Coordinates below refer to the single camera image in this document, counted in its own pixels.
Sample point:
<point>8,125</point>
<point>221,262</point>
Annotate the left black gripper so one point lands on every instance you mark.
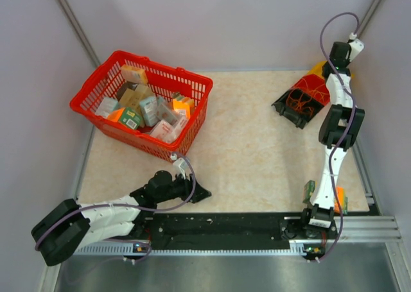
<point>187,185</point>

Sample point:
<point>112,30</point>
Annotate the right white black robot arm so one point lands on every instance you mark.
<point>338,132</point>

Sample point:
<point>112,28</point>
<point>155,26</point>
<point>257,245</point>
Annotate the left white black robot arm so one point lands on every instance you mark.
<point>71,226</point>

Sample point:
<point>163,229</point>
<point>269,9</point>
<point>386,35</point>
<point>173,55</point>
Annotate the pink white box in basket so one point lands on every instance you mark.
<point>168,133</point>

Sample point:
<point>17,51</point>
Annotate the bright orange pack in basket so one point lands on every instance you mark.
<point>183,105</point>

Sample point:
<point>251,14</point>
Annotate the red plastic shopping basket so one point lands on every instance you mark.
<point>163,80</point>

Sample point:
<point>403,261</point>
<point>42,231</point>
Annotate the pale blue box in basket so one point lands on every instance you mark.
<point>148,108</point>

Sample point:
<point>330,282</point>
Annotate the green orange box in basket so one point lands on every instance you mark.
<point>127,117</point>

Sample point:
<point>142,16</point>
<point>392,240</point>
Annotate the green orange sponge pack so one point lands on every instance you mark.
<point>341,202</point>

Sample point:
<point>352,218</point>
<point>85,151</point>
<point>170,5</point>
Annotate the tan box in basket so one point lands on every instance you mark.
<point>132,97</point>

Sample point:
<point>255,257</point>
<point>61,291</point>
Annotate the black plastic bin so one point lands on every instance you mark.
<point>297,107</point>

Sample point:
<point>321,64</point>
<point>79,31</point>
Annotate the red plastic bin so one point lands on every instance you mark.
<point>314,88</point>

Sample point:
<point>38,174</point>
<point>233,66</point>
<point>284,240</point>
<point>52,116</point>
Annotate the yellow plastic bin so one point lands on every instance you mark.
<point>316,70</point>

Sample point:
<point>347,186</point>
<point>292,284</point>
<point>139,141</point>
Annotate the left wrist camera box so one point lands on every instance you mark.
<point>180,165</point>

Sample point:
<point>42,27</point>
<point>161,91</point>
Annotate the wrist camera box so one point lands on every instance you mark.
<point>356,46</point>
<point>180,165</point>

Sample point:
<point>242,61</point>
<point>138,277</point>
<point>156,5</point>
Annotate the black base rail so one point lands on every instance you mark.
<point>252,234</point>

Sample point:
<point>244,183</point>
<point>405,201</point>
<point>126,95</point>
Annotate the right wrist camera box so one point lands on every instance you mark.
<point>356,46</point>

